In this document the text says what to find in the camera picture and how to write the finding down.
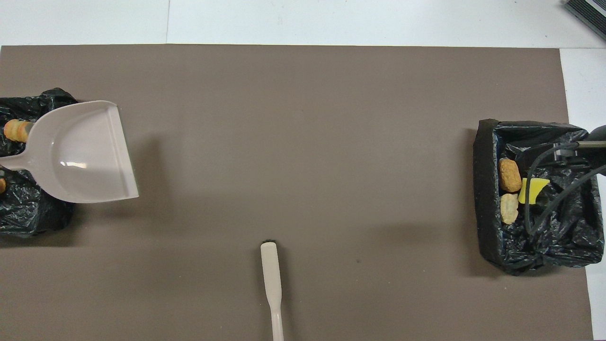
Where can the brown table mat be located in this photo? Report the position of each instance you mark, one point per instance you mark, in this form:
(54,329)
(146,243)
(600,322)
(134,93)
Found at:
(331,142)

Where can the striped croissant piece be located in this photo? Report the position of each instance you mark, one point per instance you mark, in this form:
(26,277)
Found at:
(16,130)
(2,185)
(509,208)

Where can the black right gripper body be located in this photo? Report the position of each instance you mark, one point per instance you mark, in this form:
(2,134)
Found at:
(544,154)

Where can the brown bread roll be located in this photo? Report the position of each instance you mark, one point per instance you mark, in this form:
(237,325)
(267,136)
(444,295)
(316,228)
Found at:
(510,175)

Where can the small green yellow sponge piece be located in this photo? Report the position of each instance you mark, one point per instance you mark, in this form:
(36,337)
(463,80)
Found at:
(539,187)

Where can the beige brush with black bristles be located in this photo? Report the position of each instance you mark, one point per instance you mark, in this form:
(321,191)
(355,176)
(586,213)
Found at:
(271,270)

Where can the beige plastic dustpan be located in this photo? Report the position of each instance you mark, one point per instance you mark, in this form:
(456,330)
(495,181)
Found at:
(80,151)

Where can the black bag lined bin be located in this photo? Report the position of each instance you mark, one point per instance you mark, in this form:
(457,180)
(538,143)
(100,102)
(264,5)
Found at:
(28,213)
(487,213)

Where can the dark ribbed device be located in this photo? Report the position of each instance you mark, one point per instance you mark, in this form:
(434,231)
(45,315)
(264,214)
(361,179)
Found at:
(592,12)

